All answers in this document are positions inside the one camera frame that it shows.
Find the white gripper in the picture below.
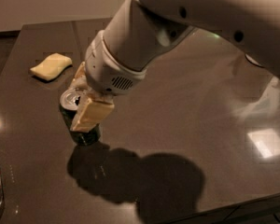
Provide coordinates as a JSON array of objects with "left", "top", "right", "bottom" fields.
[{"left": 69, "top": 30, "right": 147, "bottom": 133}]

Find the green soda can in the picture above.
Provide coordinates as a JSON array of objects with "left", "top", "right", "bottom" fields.
[{"left": 59, "top": 88, "right": 100, "bottom": 147}]

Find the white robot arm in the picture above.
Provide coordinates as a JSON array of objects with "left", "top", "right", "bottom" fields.
[{"left": 70, "top": 0, "right": 280, "bottom": 133}]

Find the yellow sponge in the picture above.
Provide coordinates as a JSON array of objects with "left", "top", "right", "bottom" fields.
[{"left": 30, "top": 53, "right": 72, "bottom": 81}]

